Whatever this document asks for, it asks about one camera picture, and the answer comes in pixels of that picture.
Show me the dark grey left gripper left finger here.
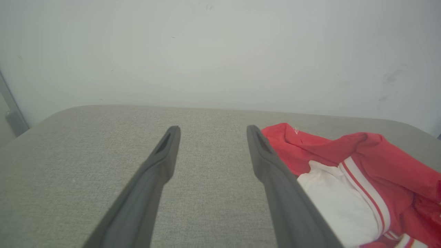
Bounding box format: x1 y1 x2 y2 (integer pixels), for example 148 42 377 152
83 126 181 248

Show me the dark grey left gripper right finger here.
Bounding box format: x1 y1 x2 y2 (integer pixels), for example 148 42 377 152
246 125 345 248

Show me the red Bulls 23 basketball jersey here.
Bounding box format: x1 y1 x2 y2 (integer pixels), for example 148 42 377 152
261 123 441 248

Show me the grey metal frame bar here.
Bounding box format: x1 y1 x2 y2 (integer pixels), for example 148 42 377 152
0 71 30 137

